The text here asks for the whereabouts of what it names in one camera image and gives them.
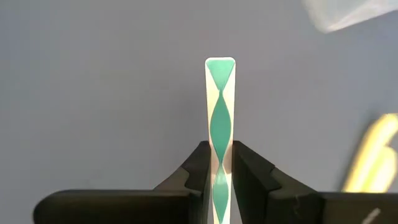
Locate cream-handled table knife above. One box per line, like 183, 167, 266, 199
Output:
341, 113, 398, 193
366, 146, 398, 194

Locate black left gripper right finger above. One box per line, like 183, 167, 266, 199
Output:
231, 140, 398, 224

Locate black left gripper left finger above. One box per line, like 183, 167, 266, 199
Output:
32, 140, 212, 224

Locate clear plastic bin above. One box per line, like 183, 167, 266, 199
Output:
301, 0, 398, 34

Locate silver patterned table knife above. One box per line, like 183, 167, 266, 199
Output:
204, 57, 236, 224

